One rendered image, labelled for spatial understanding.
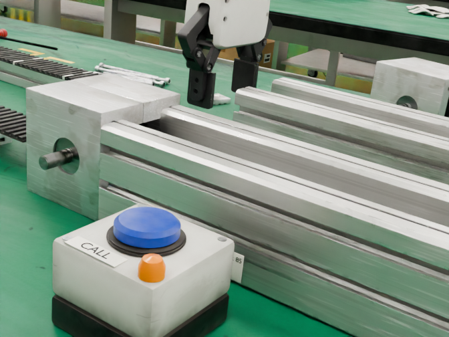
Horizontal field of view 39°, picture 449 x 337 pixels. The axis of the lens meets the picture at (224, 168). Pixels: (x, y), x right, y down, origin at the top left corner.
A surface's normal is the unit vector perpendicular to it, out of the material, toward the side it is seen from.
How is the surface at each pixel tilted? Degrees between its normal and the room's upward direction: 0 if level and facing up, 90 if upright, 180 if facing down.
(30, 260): 0
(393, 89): 90
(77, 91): 0
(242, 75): 91
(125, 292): 90
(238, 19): 94
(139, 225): 3
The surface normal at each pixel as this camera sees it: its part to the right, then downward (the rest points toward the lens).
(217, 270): 0.81, 0.28
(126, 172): -0.57, 0.24
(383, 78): -0.73, 0.18
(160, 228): 0.13, -0.91
